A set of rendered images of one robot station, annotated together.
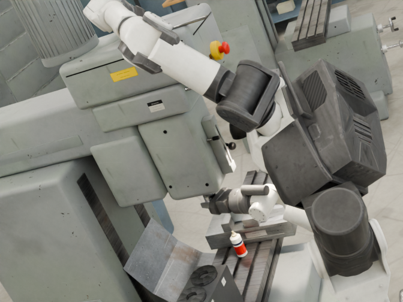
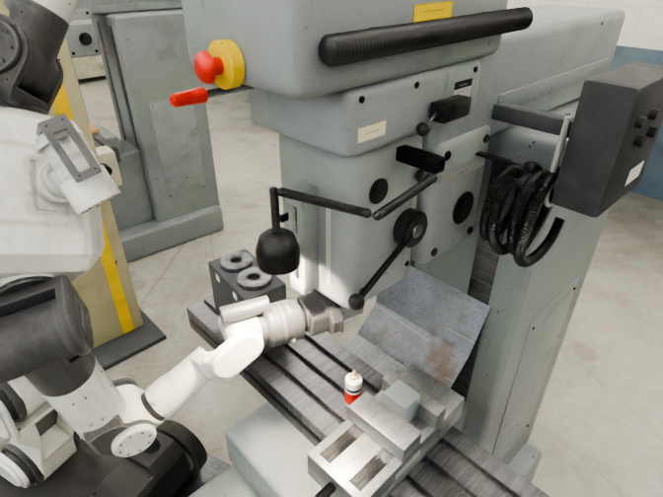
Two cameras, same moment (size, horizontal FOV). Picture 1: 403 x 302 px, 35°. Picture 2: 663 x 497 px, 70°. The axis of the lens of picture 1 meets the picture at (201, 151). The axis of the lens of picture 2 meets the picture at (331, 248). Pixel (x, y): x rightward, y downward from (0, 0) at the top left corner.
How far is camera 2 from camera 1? 2.41 m
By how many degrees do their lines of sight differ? 93
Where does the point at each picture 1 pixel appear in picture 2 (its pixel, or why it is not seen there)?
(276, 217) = (339, 448)
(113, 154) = not seen: hidden behind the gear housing
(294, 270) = (285, 460)
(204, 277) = (246, 275)
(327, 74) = not seen: outside the picture
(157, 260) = (420, 312)
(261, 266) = (298, 402)
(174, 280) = (394, 334)
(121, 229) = not seen: hidden behind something
